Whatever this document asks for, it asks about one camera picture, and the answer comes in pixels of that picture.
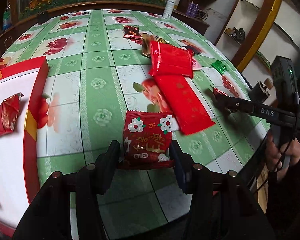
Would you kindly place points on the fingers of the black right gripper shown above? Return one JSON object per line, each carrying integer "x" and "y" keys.
{"x": 233, "y": 104}

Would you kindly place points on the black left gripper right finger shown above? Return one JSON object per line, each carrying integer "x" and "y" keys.
{"x": 192, "y": 178}

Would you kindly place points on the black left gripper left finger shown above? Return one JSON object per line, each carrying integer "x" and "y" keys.
{"x": 95, "y": 178}

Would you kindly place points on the small red candy wrapper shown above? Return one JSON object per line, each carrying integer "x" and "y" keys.
{"x": 218, "y": 93}

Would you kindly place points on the long red snack packet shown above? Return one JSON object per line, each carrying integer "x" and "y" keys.
{"x": 188, "y": 110}

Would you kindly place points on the green candy wrapper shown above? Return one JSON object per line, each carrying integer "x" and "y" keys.
{"x": 219, "y": 66}

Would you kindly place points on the pink white snack packet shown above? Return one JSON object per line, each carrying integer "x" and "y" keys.
{"x": 195, "y": 64}

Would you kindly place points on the small black snack packet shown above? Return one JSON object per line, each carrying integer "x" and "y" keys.
{"x": 193, "y": 49}

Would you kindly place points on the red flower snack packet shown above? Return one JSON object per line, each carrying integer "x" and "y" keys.
{"x": 147, "y": 136}

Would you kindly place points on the wide red snack packet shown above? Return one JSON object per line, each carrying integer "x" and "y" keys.
{"x": 170, "y": 60}

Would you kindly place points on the brown gold snack bag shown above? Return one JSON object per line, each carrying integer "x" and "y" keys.
{"x": 146, "y": 41}

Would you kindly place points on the red foil snack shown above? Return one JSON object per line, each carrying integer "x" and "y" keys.
{"x": 9, "y": 113}

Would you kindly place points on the dark red chocolate packet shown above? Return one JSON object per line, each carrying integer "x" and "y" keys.
{"x": 131, "y": 32}

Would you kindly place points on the person right hand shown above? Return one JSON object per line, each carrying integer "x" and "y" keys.
{"x": 274, "y": 155}

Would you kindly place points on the red gift box tray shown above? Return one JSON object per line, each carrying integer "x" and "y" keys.
{"x": 19, "y": 181}

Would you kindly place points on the green fruit pattern tablecloth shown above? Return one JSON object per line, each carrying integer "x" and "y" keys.
{"x": 95, "y": 76}

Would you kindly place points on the purple bottles on shelf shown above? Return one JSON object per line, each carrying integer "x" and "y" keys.
{"x": 192, "y": 9}

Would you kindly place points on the white spray bottle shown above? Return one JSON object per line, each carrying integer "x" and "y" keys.
{"x": 168, "y": 9}

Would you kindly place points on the small black box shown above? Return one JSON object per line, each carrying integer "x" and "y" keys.
{"x": 42, "y": 17}

